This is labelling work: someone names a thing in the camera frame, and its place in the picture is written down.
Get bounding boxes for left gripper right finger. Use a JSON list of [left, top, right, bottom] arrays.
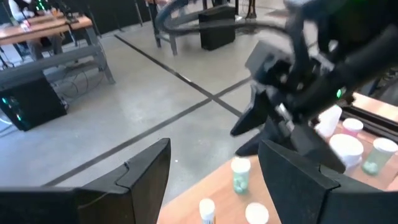
[[257, 139, 398, 224]]

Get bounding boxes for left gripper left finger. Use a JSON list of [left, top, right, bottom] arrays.
[[0, 138, 172, 224]]

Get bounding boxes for black cabinet box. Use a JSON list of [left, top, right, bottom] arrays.
[[198, 4, 237, 52]]

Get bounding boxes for clear bottle frosted white cap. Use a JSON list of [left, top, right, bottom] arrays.
[[244, 202, 270, 224]]

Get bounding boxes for small white medicine bottle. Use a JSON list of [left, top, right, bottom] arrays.
[[198, 198, 216, 224]]

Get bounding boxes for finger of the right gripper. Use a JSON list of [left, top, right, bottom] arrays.
[[229, 85, 278, 137], [234, 119, 346, 174]]

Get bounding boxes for wooden shelf black metal legs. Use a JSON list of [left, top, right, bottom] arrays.
[[157, 119, 398, 224]]

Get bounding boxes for wooden desk grey legs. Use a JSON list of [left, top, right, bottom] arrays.
[[0, 14, 116, 85]]

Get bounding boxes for black computer tower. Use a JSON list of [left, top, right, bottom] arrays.
[[0, 71, 68, 132]]

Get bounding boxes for person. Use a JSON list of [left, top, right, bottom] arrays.
[[7, 0, 65, 62]]

